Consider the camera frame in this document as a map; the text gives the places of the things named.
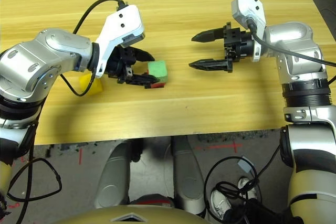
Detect green wooden block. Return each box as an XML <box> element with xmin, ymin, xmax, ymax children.
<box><xmin>146</xmin><ymin>60</ymin><xmax>168</xmax><ymax>83</ymax></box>

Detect small grey adapter box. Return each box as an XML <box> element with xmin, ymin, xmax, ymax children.
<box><xmin>237</xmin><ymin>157</ymin><xmax>257</xmax><ymax>175</ymax></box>

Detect silver robot leg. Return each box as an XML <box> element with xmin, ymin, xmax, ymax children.
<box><xmin>172</xmin><ymin>135</ymin><xmax>207</xmax><ymax>216</ymax></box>
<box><xmin>93</xmin><ymin>140</ymin><xmax>132</xmax><ymax>209</ymax></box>

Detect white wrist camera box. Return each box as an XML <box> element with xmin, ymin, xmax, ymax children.
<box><xmin>230</xmin><ymin>0</ymin><xmax>267</xmax><ymax>38</ymax></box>
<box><xmin>94</xmin><ymin>5</ymin><xmax>146</xmax><ymax>78</ymax></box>

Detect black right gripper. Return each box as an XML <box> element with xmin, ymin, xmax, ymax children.
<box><xmin>188</xmin><ymin>21</ymin><xmax>255</xmax><ymax>74</ymax></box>

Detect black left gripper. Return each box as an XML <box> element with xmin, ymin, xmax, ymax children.
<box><xmin>104</xmin><ymin>45</ymin><xmax>161</xmax><ymax>90</ymax></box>

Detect white sneaker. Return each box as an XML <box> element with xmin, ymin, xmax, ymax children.
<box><xmin>237</xmin><ymin>176</ymin><xmax>258</xmax><ymax>200</ymax></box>
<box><xmin>211</xmin><ymin>189</ymin><xmax>233</xmax><ymax>221</ymax></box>

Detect beige robot torso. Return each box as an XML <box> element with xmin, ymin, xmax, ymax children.
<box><xmin>51</xmin><ymin>194</ymin><xmax>211</xmax><ymax>224</ymax></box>

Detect silver right robot leg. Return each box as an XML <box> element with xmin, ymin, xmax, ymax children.
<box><xmin>172</xmin><ymin>135</ymin><xmax>207</xmax><ymax>216</ymax></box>

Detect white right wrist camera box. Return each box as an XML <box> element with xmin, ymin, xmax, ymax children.
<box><xmin>230</xmin><ymin>0</ymin><xmax>267</xmax><ymax>38</ymax></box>

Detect silver left robot leg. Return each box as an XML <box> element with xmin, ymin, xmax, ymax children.
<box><xmin>93</xmin><ymin>140</ymin><xmax>132</xmax><ymax>209</ymax></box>

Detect black right camera cable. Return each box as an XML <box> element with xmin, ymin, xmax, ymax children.
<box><xmin>204</xmin><ymin>20</ymin><xmax>336</xmax><ymax>219</ymax></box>

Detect yellow wooden block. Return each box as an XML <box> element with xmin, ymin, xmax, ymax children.
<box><xmin>79</xmin><ymin>73</ymin><xmax>103</xmax><ymax>96</ymax></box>

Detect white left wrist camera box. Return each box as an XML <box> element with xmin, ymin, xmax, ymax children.
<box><xmin>94</xmin><ymin>5</ymin><xmax>146</xmax><ymax>78</ymax></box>

